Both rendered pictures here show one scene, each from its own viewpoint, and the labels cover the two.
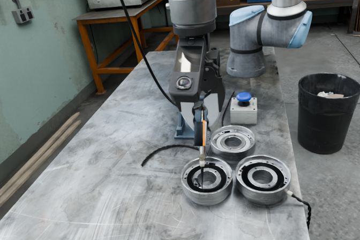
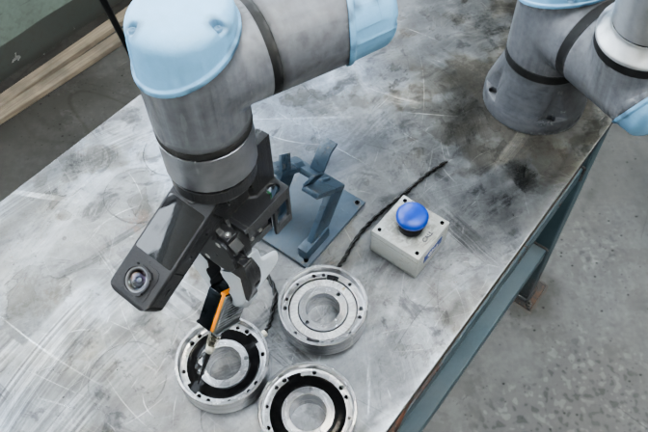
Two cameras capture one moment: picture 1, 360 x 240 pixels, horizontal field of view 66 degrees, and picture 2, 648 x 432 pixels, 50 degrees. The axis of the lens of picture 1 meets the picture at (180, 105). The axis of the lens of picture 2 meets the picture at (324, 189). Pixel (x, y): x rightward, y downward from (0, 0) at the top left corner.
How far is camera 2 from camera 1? 45 cm
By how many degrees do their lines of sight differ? 29
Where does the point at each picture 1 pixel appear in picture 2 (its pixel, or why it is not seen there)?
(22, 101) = not seen: outside the picture
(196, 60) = (179, 243)
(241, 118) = (391, 254)
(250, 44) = (544, 64)
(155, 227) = (109, 399)
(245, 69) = (512, 109)
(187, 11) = (172, 168)
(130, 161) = not seen: hidden behind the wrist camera
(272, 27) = (591, 64)
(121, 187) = (104, 294)
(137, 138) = not seen: hidden behind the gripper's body
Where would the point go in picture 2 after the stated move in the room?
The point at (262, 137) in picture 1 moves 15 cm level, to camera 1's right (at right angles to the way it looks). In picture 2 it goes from (397, 317) to (521, 360)
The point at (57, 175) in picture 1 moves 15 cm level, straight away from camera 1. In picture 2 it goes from (27, 214) to (35, 132)
